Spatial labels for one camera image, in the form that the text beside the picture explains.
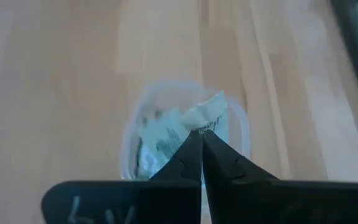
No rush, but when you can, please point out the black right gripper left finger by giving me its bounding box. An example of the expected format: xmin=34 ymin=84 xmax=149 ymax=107
xmin=41 ymin=129 xmax=204 ymax=224

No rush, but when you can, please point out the pale green Stevia packet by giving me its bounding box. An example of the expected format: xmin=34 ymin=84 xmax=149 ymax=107
xmin=136 ymin=107 xmax=192 ymax=180
xmin=180 ymin=91 xmax=230 ymax=147

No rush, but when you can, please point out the clear plastic cup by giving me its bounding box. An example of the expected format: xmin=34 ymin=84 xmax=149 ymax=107
xmin=119 ymin=80 xmax=251 ymax=181

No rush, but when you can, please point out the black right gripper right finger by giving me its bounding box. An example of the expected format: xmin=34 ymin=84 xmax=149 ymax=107
xmin=202 ymin=129 xmax=358 ymax=224

